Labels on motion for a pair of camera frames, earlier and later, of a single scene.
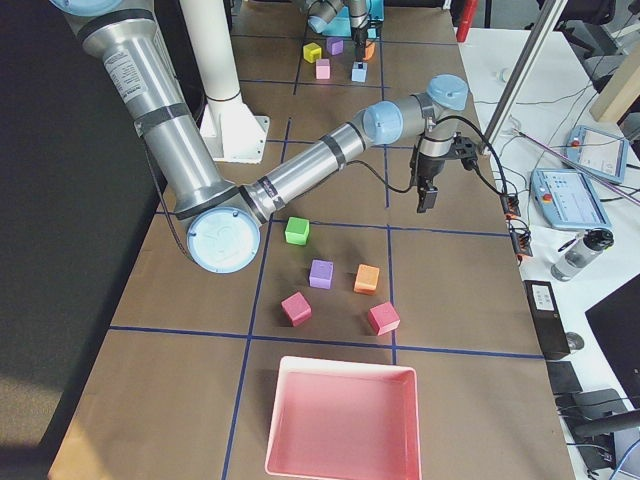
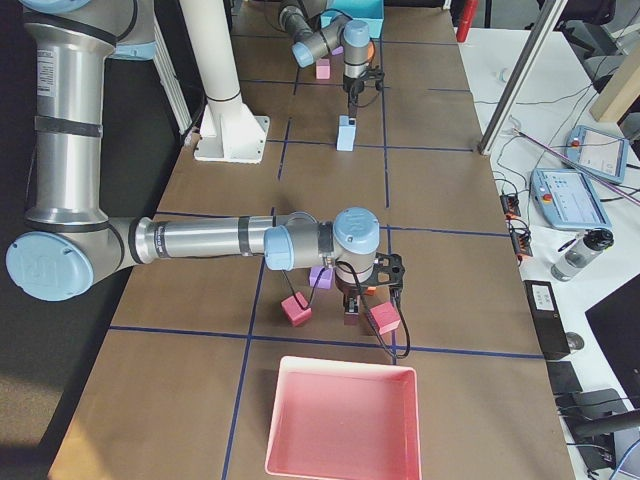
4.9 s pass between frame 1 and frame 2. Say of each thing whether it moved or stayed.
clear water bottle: stayed
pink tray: stayed
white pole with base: stayed
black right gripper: moved
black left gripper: moved
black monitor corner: stayed
